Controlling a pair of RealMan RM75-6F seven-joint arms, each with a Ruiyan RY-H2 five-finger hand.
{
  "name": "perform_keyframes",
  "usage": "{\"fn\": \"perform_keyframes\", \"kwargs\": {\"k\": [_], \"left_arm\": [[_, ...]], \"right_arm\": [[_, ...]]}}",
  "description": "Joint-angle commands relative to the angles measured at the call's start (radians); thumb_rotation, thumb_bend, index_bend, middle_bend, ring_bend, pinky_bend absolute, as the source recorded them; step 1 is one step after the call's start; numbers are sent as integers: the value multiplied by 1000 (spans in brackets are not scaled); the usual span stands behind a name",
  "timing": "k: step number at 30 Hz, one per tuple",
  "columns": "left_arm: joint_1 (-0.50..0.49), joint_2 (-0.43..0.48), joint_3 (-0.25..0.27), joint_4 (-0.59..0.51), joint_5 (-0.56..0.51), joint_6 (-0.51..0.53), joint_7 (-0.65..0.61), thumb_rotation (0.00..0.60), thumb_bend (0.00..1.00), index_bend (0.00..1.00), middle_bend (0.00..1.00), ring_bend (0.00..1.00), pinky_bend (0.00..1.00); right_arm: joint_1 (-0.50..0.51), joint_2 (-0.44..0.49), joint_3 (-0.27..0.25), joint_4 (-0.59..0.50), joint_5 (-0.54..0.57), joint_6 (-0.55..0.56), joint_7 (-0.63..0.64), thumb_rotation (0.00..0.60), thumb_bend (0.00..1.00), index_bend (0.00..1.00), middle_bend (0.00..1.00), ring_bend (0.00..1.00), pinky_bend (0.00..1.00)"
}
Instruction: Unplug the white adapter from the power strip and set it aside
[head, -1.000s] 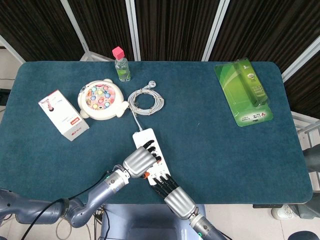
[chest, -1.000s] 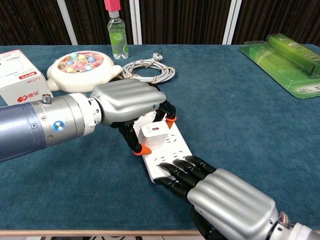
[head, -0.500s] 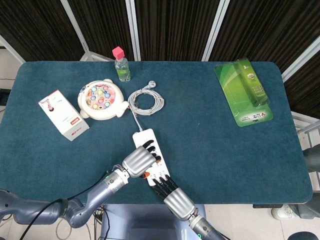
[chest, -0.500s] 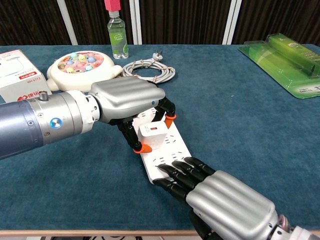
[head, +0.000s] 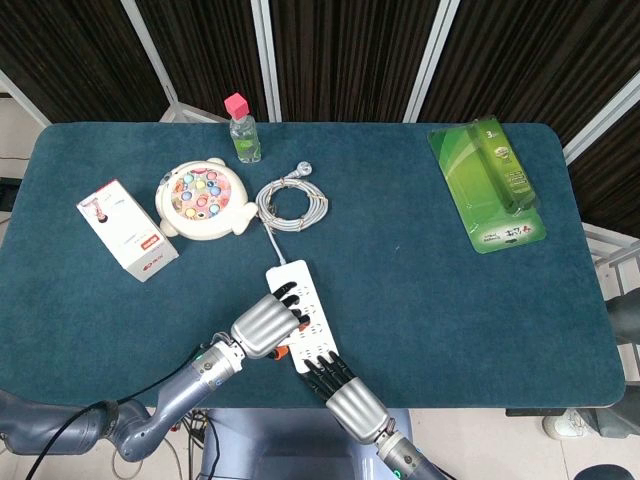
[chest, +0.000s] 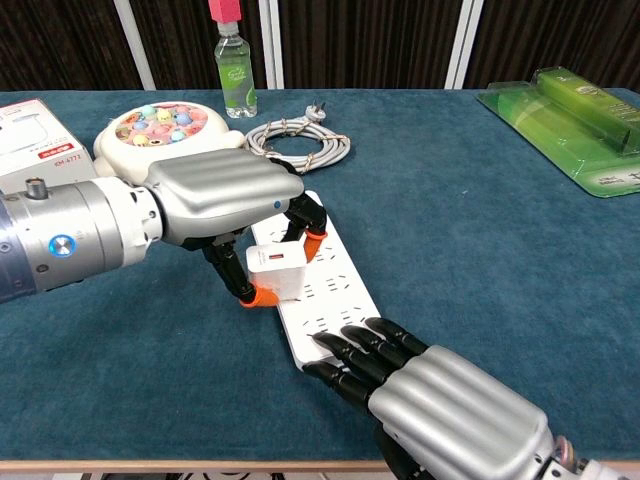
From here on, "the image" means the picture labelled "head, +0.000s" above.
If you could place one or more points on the teal table cloth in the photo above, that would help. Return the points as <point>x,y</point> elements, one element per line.
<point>425,300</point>

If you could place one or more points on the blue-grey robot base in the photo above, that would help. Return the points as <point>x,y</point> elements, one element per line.
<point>290,445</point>

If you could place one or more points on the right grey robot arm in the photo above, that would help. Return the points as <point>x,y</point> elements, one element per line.
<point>405,457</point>

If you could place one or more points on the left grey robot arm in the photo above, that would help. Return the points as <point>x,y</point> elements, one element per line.
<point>200,375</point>

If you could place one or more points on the white carton with red logo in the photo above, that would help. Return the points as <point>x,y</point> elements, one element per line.
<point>130,235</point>

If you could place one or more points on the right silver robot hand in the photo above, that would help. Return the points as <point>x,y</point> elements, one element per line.
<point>357,407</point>

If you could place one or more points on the white power strip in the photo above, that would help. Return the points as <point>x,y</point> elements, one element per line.
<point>320,340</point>

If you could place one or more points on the green blister pack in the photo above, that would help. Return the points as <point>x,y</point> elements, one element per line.
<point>465,175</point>

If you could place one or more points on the grey trousered person leg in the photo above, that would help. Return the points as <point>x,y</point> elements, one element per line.
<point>625,315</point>

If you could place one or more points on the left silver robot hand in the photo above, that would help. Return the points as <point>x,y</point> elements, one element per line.
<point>262,325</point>

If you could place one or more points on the white sneaker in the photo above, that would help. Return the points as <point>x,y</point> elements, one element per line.
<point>565,425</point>

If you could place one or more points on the clear bottle with green label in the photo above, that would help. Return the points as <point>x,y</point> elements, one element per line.
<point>245,140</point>

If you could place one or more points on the dark slatted screen panel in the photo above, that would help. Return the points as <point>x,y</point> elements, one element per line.
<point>210,50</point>
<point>540,55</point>
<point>75,55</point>
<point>350,55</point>

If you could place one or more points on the cream fishing game toy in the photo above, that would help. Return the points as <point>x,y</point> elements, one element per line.
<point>200,200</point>

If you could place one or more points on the white metal frame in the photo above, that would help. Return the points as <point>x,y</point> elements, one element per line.
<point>612,250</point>

